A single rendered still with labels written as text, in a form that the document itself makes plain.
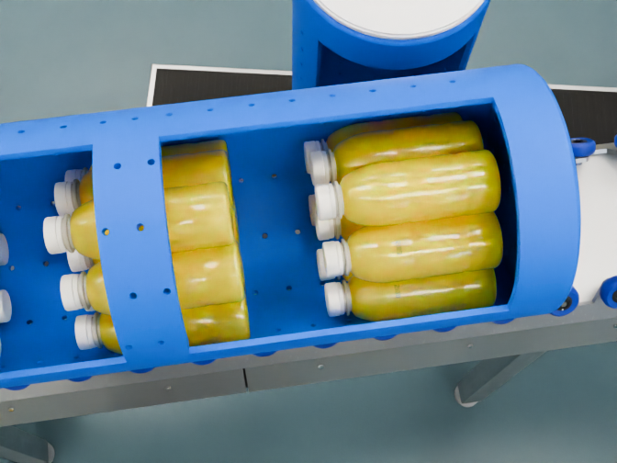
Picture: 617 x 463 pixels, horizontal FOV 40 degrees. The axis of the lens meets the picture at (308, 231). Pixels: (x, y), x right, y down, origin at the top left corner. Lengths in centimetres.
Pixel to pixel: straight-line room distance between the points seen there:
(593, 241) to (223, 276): 53
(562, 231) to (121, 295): 43
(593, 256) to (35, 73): 165
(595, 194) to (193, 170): 57
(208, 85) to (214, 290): 127
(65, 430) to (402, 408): 78
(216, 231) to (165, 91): 128
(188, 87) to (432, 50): 105
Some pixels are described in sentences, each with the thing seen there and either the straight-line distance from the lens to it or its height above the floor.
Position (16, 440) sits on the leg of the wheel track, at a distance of 180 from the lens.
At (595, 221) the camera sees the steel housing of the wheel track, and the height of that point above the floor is 93.
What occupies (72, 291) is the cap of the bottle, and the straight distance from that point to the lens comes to 93.
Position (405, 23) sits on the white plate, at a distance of 115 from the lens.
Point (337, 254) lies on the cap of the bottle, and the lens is 91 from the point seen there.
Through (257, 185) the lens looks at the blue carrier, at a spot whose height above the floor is 99.
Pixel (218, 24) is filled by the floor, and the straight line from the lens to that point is 240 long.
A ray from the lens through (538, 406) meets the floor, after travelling 208.
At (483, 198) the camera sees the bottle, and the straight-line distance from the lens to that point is 90.
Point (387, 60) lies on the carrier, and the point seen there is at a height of 98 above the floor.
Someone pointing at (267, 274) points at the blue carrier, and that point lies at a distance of 107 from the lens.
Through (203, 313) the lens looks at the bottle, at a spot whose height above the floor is 107.
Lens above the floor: 198
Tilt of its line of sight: 70 degrees down
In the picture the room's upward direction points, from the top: 3 degrees clockwise
